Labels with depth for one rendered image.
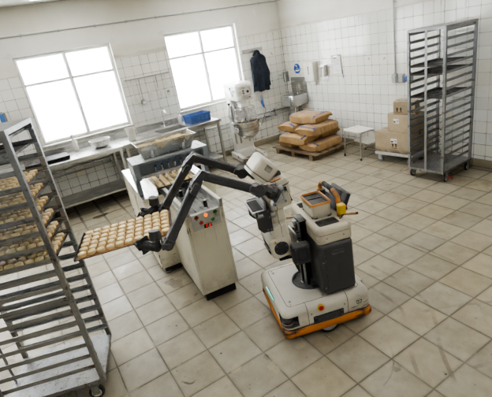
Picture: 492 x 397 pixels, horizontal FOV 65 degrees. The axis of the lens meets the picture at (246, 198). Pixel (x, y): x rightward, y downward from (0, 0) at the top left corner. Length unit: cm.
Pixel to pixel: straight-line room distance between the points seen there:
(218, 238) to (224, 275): 36
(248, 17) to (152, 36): 191
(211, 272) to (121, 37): 462
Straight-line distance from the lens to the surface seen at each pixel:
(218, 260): 335
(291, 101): 779
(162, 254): 395
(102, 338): 331
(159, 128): 699
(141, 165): 372
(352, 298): 293
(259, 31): 806
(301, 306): 283
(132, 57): 700
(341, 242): 271
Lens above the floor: 203
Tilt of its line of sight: 22 degrees down
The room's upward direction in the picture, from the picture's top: 10 degrees counter-clockwise
